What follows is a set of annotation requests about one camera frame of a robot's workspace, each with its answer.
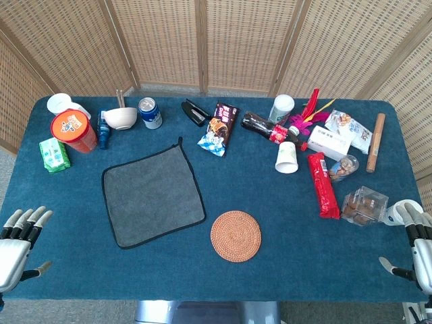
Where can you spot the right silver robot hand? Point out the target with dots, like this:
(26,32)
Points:
(423,260)

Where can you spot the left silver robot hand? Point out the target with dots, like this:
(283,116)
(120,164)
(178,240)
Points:
(11,249)

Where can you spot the grey and blue cloth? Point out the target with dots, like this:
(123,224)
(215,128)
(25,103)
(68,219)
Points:
(152,195)

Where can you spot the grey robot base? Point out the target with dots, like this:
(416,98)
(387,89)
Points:
(206,312)

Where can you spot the white paper cup blue logo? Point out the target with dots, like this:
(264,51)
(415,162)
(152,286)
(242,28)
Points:
(391,216)

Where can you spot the white stand part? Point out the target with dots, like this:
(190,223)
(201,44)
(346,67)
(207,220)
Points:
(416,314)

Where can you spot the clear plastic snack box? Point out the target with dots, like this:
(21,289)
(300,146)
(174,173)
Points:
(364,206)

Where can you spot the green tissue pack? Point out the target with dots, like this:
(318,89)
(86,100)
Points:
(54,155)

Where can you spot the red biscuit pack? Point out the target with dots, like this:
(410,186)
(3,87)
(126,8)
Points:
(323,185)

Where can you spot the wooden rolling pin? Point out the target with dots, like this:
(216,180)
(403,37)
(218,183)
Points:
(375,143)

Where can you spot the red tub with orange lid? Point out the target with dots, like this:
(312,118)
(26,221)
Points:
(72,128)

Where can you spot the small blue bottle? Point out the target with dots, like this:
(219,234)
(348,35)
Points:
(103,133)

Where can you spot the white snack bag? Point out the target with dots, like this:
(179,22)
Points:
(351,128)

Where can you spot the white cardboard box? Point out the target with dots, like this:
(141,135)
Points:
(329,141)

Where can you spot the white plastic cup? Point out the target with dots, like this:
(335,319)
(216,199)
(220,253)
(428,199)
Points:
(59,103)

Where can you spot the white ceramic bowl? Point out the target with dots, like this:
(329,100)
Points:
(119,118)

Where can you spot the white paper cup green print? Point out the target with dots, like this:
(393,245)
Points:
(287,157)

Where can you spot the colourful feather shuttlecock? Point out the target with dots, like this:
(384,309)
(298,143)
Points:
(303,119)

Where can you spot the round woven rattan coaster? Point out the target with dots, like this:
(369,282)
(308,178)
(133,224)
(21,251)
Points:
(236,236)

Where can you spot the blue table cloth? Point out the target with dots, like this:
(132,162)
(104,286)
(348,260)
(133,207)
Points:
(202,280)

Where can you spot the blue and white drink can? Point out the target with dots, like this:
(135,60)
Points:
(150,114)

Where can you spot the cola bottle with red label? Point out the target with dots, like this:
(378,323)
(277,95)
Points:
(266,128)

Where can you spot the white and green lidded cup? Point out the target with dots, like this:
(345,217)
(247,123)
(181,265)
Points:
(281,108)

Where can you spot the black stapler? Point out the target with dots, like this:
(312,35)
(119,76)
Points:
(194,111)

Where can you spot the brown chocolate snack bag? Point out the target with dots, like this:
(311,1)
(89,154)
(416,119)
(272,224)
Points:
(219,130)

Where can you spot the bamboo folding screen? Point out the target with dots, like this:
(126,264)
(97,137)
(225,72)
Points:
(168,40)

